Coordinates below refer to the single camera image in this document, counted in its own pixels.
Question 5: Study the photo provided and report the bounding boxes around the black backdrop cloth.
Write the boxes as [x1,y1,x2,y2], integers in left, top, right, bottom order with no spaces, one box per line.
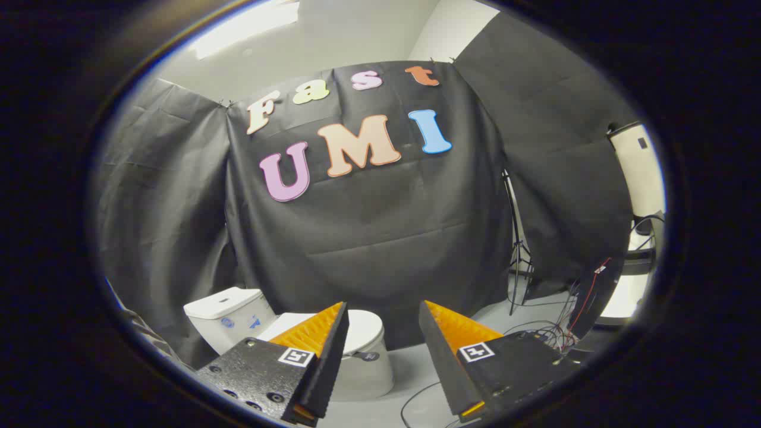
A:
[95,12,640,369]

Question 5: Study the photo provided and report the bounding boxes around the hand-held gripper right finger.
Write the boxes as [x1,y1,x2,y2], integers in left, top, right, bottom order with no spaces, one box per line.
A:
[419,300,580,424]

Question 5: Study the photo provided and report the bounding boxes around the thin black floor cable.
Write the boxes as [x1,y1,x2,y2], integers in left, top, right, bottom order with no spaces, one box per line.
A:
[400,380,444,427]

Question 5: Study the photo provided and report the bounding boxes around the white toilet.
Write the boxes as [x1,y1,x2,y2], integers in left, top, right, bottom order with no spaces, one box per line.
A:
[183,287,395,402]

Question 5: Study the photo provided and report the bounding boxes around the black tripod stand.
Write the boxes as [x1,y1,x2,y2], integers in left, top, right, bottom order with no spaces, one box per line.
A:
[502,169,536,316]

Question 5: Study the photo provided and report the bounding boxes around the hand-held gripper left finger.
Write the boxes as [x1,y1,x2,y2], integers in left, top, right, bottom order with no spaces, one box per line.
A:
[196,301,350,427]

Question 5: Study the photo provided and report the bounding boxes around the white toilet lid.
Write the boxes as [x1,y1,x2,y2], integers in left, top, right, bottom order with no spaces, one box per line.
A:
[257,309,385,356]

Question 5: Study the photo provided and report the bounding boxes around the white cylindrical appliance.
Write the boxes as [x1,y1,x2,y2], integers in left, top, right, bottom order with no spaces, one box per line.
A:
[606,122,665,218]

